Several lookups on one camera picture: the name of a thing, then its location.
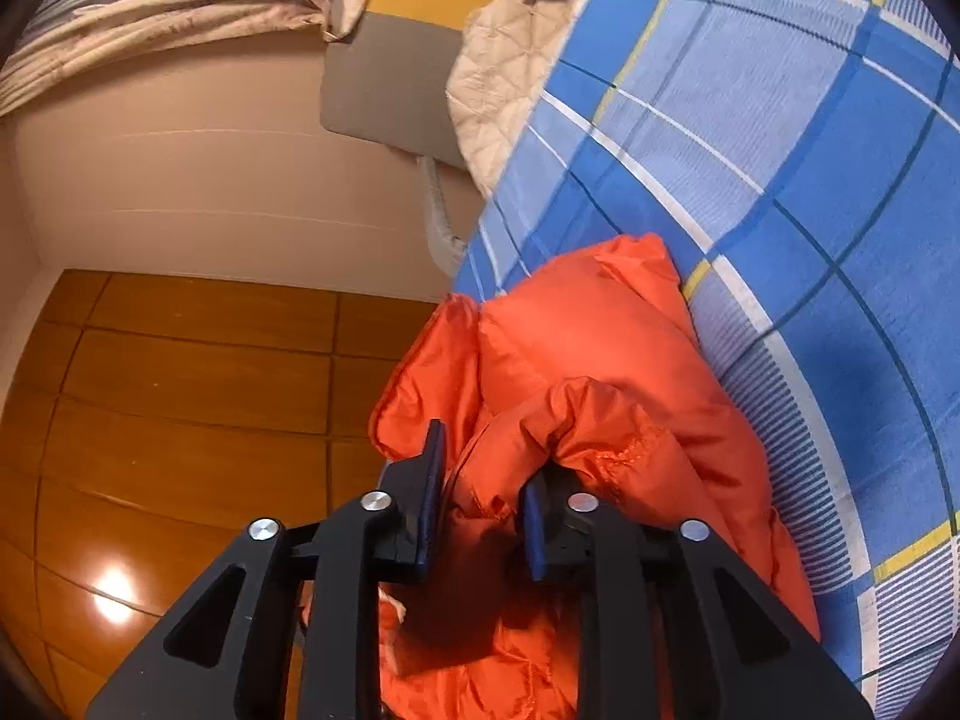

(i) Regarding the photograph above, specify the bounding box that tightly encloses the pink curtain with silver lining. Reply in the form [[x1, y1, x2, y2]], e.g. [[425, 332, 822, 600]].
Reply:
[[0, 0, 383, 119]]

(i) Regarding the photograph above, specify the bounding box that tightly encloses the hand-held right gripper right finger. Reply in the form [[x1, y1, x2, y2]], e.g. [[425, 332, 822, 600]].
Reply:
[[521, 469, 875, 720]]

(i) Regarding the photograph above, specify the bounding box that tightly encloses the bed with blue plaid sheet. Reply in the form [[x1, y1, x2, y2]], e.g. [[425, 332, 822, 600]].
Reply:
[[452, 0, 960, 720]]

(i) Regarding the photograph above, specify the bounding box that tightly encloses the grey yellow blue headboard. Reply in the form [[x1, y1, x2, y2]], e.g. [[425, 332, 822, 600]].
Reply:
[[319, 0, 512, 170]]

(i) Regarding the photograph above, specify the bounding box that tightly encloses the cream quilted garment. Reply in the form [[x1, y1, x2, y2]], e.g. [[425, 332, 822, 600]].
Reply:
[[445, 0, 620, 197]]

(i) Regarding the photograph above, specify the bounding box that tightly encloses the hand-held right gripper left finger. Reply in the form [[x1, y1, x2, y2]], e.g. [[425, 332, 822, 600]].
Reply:
[[86, 420, 451, 720]]

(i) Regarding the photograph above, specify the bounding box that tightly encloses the orange quilted jacket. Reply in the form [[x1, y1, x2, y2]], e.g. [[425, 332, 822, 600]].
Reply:
[[298, 232, 823, 720]]

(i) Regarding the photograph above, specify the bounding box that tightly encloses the grey bed side rail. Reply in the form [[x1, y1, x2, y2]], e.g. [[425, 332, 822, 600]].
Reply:
[[416, 154, 470, 275]]

